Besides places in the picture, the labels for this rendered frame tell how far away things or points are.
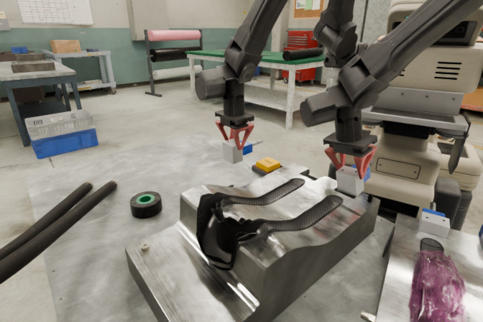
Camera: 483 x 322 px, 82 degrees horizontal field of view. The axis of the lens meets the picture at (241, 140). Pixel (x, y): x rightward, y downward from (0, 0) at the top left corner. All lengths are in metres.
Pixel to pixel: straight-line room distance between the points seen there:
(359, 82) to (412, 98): 0.38
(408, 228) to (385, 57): 0.38
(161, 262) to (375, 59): 0.53
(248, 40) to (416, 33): 0.32
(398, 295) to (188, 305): 0.32
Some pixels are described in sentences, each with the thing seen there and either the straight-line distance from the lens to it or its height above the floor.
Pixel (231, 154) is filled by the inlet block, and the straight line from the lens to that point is 0.77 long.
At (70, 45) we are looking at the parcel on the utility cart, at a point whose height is 0.99.
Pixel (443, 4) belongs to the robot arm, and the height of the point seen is 1.29.
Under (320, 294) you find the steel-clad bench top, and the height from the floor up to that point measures 0.80.
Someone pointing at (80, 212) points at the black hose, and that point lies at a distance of 0.74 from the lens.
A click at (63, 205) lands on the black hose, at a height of 0.85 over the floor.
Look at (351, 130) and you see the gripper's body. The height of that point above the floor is 1.05.
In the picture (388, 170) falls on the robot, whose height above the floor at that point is 0.83.
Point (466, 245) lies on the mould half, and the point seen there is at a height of 0.86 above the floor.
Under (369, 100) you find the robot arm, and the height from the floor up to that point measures 1.13.
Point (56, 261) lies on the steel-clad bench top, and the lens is 0.75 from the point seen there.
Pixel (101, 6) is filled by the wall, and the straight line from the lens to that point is 6.96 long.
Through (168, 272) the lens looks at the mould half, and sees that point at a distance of 0.55.
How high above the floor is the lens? 1.26
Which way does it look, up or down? 22 degrees down
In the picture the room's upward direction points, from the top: straight up
